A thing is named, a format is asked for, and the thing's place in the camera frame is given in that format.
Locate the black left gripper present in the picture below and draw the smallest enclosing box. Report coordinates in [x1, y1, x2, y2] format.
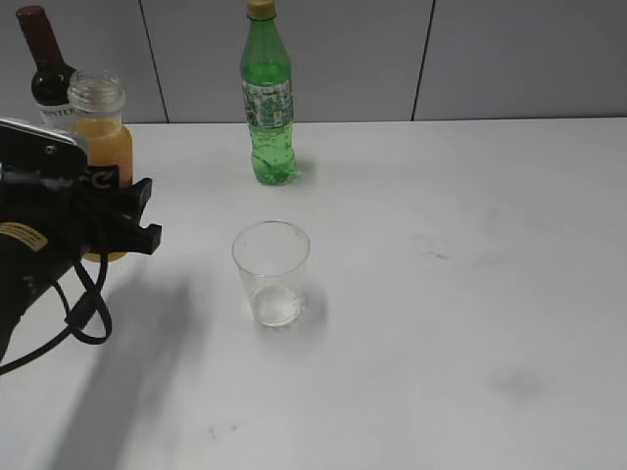
[1, 117, 162, 362]

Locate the NFC orange juice bottle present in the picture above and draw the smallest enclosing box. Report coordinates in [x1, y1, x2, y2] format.
[67, 70, 134, 264]

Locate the transparent plastic cup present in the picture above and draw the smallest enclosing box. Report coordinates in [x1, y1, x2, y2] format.
[231, 219, 312, 328]

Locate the dark red wine bottle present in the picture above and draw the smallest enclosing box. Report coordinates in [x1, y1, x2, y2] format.
[16, 5, 75, 130]

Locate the green plastic soda bottle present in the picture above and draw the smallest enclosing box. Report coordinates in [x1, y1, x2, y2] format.
[240, 0, 297, 186]

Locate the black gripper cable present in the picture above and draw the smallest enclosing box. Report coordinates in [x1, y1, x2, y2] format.
[0, 185, 114, 377]

